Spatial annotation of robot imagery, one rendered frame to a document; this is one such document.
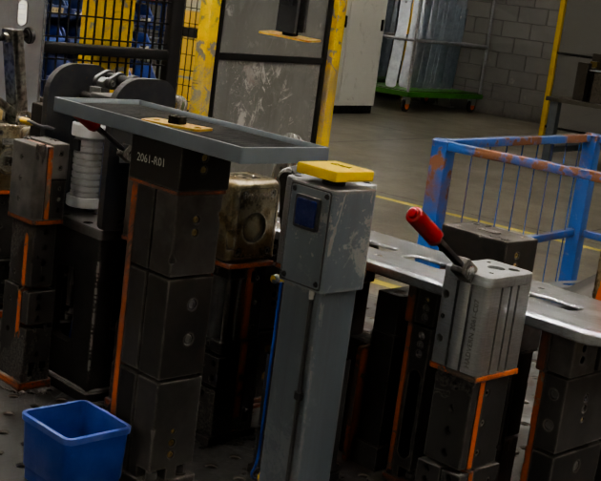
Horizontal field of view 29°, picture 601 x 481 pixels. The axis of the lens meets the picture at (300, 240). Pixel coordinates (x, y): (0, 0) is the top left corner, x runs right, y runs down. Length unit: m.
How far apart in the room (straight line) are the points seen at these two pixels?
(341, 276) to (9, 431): 0.61
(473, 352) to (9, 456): 0.64
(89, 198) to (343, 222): 0.65
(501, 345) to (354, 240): 0.22
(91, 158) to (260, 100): 3.40
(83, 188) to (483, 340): 0.74
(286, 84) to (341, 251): 4.05
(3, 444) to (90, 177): 0.43
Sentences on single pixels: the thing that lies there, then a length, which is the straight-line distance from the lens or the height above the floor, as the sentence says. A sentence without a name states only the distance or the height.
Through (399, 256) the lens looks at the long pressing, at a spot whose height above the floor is 1.00.
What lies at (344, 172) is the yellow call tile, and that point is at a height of 1.16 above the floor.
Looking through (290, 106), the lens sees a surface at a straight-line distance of 5.32.
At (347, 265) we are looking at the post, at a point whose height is 1.06.
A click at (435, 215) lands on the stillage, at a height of 0.71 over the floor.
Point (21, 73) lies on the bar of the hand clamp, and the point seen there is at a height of 1.14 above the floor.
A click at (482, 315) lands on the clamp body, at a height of 1.02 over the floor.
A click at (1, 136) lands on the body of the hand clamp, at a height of 1.03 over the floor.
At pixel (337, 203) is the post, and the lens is 1.21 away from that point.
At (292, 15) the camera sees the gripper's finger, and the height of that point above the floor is 1.30.
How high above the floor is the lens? 1.33
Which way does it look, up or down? 12 degrees down
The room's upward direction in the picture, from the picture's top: 7 degrees clockwise
